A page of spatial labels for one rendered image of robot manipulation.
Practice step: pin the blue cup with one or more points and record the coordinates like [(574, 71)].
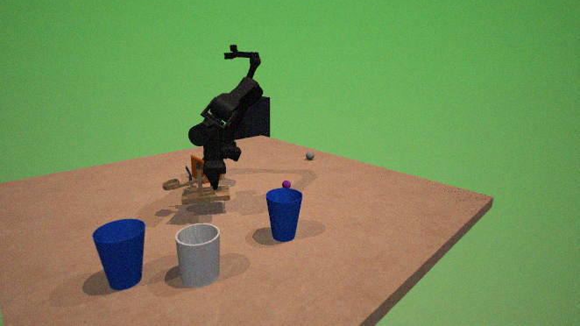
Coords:
[(120, 245), (284, 206)]

